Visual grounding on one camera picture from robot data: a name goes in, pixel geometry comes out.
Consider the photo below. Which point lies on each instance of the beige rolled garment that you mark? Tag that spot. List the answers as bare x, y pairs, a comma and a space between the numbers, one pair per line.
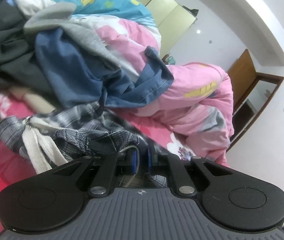
36, 102

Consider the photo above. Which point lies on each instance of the brown wooden door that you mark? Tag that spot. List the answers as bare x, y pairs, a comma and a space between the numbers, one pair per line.
252, 92

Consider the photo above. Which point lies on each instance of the pink floral bed sheet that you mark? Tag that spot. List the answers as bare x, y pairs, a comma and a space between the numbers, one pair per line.
14, 168

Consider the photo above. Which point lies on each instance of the dark bag atop wardrobe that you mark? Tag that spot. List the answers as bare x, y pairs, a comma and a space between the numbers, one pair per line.
193, 12

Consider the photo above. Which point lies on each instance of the black white plaid garment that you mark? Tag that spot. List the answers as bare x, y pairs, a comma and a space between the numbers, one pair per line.
51, 140

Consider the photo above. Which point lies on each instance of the navy blue garment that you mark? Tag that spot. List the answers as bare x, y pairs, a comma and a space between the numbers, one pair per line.
76, 76

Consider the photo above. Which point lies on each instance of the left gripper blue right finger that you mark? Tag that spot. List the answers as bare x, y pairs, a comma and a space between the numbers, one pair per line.
148, 159

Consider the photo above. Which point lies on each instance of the light grey garment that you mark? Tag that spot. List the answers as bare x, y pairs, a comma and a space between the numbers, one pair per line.
59, 15

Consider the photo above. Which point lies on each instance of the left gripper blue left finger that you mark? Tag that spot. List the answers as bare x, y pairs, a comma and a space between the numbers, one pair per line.
132, 160

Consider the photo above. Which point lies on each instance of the blue cartoon quilt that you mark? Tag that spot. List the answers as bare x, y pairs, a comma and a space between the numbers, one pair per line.
132, 10

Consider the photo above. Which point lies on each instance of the pink cartoon quilt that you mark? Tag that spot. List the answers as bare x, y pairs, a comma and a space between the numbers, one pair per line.
194, 116

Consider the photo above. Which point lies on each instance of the dark grey garment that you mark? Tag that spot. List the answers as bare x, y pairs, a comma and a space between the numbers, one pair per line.
18, 64

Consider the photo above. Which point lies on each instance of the pale yellow wardrobe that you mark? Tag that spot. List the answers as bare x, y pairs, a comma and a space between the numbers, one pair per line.
172, 21

